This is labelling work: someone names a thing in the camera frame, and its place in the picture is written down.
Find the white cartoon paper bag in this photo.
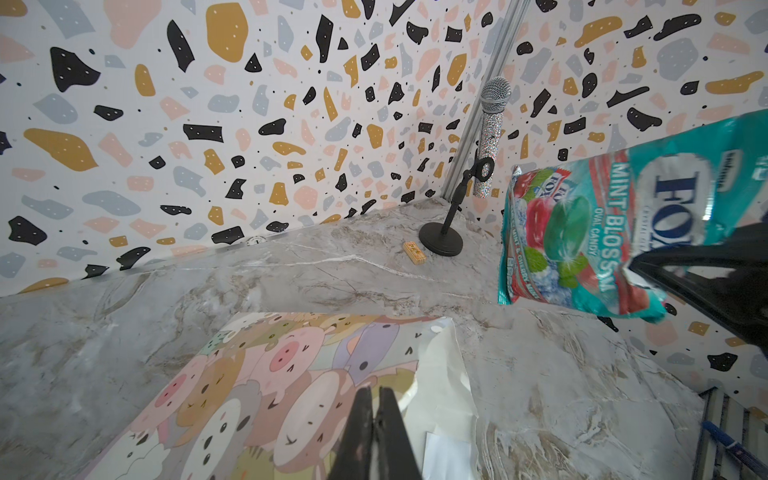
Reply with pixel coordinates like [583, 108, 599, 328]
[82, 312, 477, 479]

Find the blue marker pen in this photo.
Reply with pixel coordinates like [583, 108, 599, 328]
[702, 421, 768, 480]

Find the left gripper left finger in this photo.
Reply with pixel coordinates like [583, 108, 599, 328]
[328, 387, 374, 480]

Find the silver glitter microphone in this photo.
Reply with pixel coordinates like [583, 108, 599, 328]
[473, 76, 512, 198]

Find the black microphone stand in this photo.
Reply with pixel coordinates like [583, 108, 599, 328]
[418, 157, 495, 257]

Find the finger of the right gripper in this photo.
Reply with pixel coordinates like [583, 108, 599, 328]
[629, 223, 767, 354]

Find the teal mint blossom candy bag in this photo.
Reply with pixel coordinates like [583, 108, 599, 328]
[498, 111, 767, 323]

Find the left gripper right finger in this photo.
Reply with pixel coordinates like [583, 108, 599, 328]
[374, 387, 422, 480]

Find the small orange block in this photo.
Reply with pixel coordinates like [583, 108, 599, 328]
[403, 241, 427, 265]

